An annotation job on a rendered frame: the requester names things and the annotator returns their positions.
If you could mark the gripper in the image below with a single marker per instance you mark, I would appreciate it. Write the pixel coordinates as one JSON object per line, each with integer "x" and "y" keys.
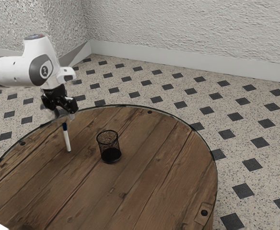
{"x": 59, "y": 101}

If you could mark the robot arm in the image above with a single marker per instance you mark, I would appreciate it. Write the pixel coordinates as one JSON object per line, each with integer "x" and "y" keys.
{"x": 13, "y": 70}

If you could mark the white pen with blue cap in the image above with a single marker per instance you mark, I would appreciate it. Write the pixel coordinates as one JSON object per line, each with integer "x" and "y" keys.
{"x": 66, "y": 139}

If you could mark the black mesh pen holder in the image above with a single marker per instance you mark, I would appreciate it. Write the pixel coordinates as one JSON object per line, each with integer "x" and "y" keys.
{"x": 108, "y": 147}

